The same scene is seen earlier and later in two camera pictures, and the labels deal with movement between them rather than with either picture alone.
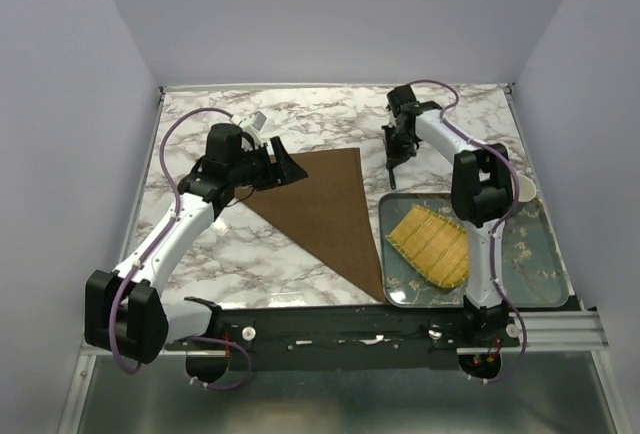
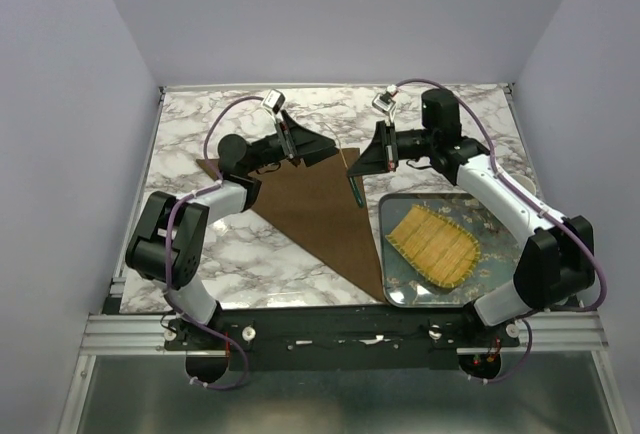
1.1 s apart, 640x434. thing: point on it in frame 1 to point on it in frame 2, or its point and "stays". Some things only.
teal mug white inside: (527, 189) stays
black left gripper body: (258, 170) to (285, 141)
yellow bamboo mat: (434, 244) stays
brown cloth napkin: (327, 205) stays
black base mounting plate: (345, 339) stays
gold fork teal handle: (392, 178) to (354, 186)
